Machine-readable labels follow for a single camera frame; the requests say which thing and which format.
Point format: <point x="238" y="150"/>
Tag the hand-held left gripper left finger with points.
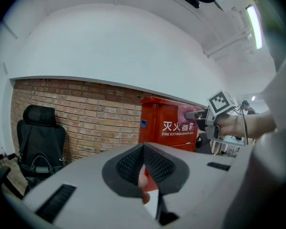
<point x="85" y="187"/>

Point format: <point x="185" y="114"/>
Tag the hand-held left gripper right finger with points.
<point x="200" y="182"/>

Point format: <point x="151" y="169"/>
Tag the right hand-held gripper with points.
<point x="219" y="102"/>

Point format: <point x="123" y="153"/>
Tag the pink cloth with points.
<point x="184" y="114"/>

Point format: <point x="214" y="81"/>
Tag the red fire extinguisher box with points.
<point x="157" y="118"/>

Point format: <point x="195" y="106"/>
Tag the person's right forearm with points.
<point x="259" y="124"/>

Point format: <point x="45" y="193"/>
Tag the person's right hand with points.
<point x="230" y="125"/>

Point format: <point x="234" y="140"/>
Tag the person's left hand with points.
<point x="143" y="179"/>

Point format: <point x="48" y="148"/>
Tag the black office chair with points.
<point x="203" y="144"/>
<point x="40" y="132"/>

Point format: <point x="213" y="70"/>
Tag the black bag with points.
<point x="44" y="167"/>

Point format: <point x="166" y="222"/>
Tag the white ceiling pipes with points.
<point x="226" y="45"/>

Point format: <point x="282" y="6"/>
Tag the ceiling tube light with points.
<point x="255" y="27"/>

